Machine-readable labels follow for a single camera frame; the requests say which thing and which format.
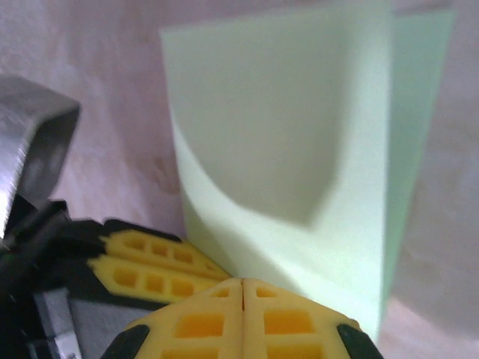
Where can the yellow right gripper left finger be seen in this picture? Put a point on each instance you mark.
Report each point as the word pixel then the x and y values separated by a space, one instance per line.
pixel 202 336

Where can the light green paper sheet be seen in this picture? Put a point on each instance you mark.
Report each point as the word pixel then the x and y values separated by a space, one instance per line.
pixel 280 112

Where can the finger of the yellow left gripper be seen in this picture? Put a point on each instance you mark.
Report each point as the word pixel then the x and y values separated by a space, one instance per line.
pixel 149 280
pixel 149 243

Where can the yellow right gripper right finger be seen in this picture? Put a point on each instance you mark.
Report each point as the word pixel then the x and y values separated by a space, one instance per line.
pixel 292 336

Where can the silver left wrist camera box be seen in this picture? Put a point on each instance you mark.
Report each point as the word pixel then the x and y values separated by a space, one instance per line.
pixel 33 131

